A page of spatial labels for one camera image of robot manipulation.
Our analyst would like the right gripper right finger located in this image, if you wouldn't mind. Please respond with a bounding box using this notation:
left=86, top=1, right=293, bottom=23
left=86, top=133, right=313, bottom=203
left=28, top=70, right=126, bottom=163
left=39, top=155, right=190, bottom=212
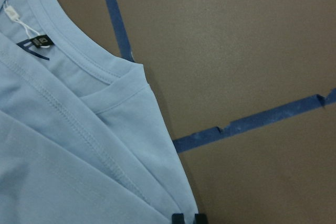
left=194, top=213, right=208, bottom=224

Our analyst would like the light blue t-shirt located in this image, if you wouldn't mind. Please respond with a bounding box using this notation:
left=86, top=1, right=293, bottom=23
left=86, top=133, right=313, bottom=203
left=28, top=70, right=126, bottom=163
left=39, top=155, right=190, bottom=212
left=1, top=0, right=198, bottom=223

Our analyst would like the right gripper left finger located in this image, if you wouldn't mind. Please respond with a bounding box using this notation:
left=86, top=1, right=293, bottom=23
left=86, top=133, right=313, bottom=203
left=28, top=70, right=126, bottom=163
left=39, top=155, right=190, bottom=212
left=171, top=213, right=186, bottom=224

